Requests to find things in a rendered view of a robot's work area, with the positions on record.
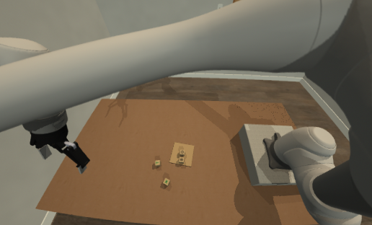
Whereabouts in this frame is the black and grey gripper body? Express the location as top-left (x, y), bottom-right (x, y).
top-left (32, 124), bottom-right (69, 149)

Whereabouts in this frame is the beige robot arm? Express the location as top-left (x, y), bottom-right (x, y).
top-left (0, 0), bottom-right (372, 225)

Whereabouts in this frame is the tan square mat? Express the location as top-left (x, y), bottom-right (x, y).
top-left (169, 142), bottom-right (194, 167)

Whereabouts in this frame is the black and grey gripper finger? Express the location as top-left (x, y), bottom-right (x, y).
top-left (30, 132), bottom-right (52, 159)
top-left (51, 141), bottom-right (90, 174)

